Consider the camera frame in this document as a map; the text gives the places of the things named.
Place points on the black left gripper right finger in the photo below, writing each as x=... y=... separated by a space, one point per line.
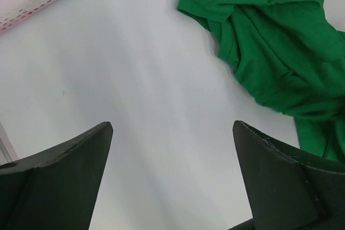
x=288 y=188

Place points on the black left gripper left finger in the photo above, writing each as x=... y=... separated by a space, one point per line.
x=56 y=188

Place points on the green t shirt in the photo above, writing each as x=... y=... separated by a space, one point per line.
x=288 y=58

